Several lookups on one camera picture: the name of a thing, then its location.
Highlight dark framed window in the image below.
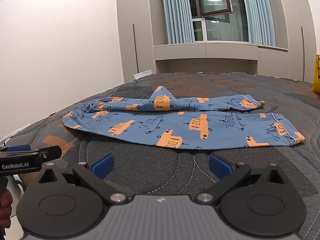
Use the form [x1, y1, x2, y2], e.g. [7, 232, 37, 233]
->
[186, 0, 250, 42]

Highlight yellow bag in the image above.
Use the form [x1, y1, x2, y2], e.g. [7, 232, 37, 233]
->
[311, 54, 320, 92]

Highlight person's left hand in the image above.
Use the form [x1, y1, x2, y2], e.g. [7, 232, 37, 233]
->
[0, 189, 13, 228]

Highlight beige window seat cabinet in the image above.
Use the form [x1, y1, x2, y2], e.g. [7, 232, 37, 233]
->
[153, 41, 289, 75]

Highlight blue pants with orange cars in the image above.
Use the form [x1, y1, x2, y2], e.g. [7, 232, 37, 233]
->
[61, 85, 306, 151]

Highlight white flat object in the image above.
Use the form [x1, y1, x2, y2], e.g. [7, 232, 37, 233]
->
[133, 70, 153, 80]

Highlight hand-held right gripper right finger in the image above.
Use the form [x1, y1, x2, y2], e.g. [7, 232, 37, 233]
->
[195, 154, 285, 206]

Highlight grey quilted bed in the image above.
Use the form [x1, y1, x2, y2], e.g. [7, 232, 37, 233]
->
[0, 72, 320, 240]

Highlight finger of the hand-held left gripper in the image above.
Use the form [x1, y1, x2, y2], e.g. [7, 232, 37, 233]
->
[4, 145, 31, 152]
[39, 145, 62, 162]

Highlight light blue curtain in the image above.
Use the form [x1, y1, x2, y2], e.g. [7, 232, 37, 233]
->
[160, 0, 197, 44]
[239, 0, 277, 47]

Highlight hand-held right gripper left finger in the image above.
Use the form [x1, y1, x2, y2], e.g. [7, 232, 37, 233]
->
[38, 153, 128, 206]

